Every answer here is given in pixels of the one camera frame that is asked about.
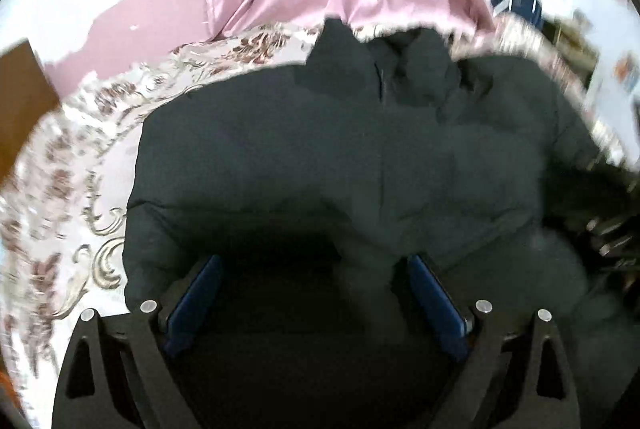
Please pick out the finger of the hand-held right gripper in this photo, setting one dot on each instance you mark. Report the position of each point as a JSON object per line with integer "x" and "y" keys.
{"x": 612, "y": 246}

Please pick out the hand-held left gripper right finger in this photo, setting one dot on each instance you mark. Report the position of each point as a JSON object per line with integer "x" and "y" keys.
{"x": 436, "y": 306}

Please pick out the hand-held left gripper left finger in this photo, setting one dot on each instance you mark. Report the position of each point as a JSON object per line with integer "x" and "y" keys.
{"x": 194, "y": 304}

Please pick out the black padded jacket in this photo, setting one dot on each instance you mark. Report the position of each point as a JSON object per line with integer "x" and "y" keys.
{"x": 325, "y": 134}

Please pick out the floral patterned bedspread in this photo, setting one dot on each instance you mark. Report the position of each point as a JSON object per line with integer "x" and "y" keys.
{"x": 75, "y": 159}

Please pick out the wooden shelf unit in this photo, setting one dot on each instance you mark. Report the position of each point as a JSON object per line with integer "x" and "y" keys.
{"x": 570, "y": 41}

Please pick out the dark blue bag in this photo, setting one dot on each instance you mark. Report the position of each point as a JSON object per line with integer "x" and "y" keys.
{"x": 520, "y": 1}

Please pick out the brown wooden cabinet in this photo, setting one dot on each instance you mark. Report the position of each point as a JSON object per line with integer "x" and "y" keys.
{"x": 20, "y": 99}

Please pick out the colourful wall poster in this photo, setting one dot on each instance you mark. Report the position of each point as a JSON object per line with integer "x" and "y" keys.
{"x": 626, "y": 69}

